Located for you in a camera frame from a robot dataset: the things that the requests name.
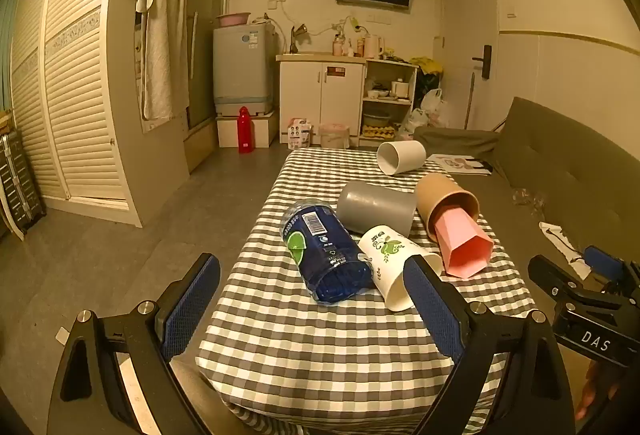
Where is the tissue package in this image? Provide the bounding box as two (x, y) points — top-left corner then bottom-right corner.
(286, 118), (314, 150)

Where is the pink angular cup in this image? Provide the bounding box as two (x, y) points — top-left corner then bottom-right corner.
(433, 208), (495, 279)

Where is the yellow bag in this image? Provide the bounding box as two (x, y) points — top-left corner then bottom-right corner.
(415, 56), (445, 79)

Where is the red bottle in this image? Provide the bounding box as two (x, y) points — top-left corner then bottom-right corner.
(237, 106), (255, 154)

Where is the folded metal rack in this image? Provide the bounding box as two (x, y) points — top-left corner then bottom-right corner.
(0, 130), (47, 241)

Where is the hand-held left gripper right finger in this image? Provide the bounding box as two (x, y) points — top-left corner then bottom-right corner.
(402, 254), (576, 435)

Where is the white plastic bag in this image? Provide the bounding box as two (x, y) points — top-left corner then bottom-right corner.
(420, 88), (445, 114)
(397, 109), (431, 139)

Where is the magazine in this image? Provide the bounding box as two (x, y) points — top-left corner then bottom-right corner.
(427, 154), (495, 177)

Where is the brown cup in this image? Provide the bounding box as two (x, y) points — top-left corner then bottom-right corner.
(415, 172), (482, 242)

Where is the white electric kettle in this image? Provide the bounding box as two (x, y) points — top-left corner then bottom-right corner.
(363, 34), (386, 59)

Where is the grey white checkered tablecloth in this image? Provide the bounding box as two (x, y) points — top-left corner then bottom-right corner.
(196, 146), (539, 435)

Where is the broom stick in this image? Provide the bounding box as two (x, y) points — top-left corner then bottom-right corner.
(463, 72), (476, 130)

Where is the white paper bag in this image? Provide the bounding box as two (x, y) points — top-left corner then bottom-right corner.
(538, 221), (594, 281)

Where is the person's right hand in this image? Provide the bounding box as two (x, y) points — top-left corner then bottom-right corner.
(574, 357), (624, 422)

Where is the green sofa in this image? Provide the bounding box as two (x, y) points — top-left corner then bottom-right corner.
(412, 96), (640, 366)

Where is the grey cup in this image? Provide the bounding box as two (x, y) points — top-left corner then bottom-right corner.
(336, 180), (418, 239)

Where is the white platform box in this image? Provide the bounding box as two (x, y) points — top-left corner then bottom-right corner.
(216, 111), (281, 149)

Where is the white cup with green print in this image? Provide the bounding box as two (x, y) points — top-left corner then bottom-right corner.
(357, 225), (444, 312)

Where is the blue plastic bottle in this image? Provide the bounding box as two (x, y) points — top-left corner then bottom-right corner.
(281, 198), (376, 305)

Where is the pink trash can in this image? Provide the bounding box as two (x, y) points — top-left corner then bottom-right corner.
(319, 122), (350, 149)

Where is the white hanging towel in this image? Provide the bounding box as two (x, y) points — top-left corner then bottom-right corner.
(142, 0), (190, 121)

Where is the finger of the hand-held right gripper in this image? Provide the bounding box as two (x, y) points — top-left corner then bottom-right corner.
(527, 254), (608, 312)
(584, 245), (632, 287)

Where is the white louvered wardrobe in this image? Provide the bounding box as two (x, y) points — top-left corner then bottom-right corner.
(9, 0), (191, 229)

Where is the black door handle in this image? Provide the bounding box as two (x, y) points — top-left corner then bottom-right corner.
(472, 44), (493, 79)

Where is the white sink cabinet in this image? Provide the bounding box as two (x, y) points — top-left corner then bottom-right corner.
(276, 53), (369, 139)

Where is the white open shelf unit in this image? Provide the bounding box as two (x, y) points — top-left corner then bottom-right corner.
(360, 58), (419, 139)

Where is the clear plastic wrapper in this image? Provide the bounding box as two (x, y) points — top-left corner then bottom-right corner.
(511, 188), (547, 217)

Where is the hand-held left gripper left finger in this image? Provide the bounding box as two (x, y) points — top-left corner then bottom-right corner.
(47, 252), (221, 435)

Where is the washing machine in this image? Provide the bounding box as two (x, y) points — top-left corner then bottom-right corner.
(212, 22), (279, 117)

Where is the white door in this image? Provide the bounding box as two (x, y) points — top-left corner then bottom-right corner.
(439, 0), (501, 131)

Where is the plain white cup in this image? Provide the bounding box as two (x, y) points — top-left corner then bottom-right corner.
(376, 140), (427, 176)

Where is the metal faucet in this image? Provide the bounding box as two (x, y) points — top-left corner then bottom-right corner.
(289, 22), (310, 55)

